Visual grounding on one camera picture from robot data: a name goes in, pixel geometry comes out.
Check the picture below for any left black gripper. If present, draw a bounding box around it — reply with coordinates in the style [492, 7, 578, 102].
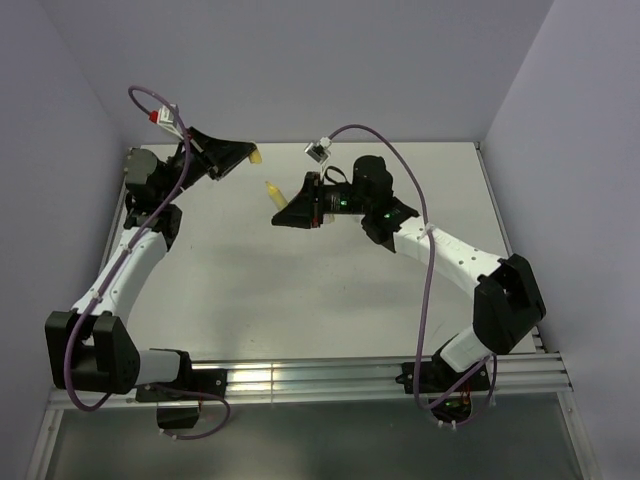
[159, 126, 254, 203]

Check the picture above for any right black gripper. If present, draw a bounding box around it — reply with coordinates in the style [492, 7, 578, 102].
[272, 172, 371, 230]

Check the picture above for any yellow highlighter pen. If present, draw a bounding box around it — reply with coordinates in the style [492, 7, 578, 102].
[265, 181, 311, 228]

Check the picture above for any yellow highlighter cap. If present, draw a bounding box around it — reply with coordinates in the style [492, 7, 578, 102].
[249, 150, 262, 165]

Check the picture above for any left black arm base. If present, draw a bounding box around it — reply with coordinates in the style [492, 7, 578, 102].
[135, 368, 231, 441]

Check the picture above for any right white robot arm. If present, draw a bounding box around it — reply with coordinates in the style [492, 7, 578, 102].
[271, 155, 546, 390]

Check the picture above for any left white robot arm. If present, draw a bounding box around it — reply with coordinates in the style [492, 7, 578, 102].
[45, 128, 260, 399]

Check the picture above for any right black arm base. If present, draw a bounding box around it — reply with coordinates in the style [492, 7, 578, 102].
[418, 356, 497, 427]

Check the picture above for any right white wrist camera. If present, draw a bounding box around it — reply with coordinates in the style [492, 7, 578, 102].
[304, 137, 332, 174]

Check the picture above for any aluminium front rail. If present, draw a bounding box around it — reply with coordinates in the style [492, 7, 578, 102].
[47, 349, 574, 409]

